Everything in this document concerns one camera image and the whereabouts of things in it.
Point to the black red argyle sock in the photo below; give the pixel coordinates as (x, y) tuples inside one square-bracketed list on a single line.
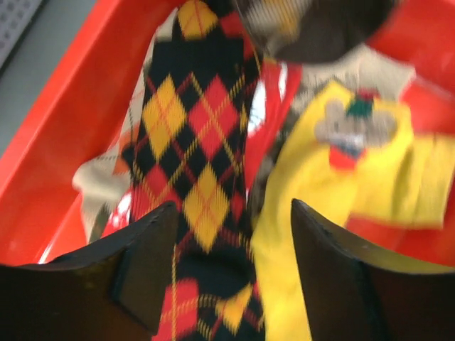
[(190, 150)]

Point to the brown yellow argyle sock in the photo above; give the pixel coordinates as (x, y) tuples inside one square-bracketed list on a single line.
[(105, 182), (312, 31)]

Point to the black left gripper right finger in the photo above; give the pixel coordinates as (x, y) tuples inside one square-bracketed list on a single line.
[(356, 290)]

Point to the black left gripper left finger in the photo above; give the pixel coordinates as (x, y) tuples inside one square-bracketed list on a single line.
[(111, 289)]

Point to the red plastic bin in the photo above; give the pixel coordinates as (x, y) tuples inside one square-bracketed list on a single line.
[(80, 110)]

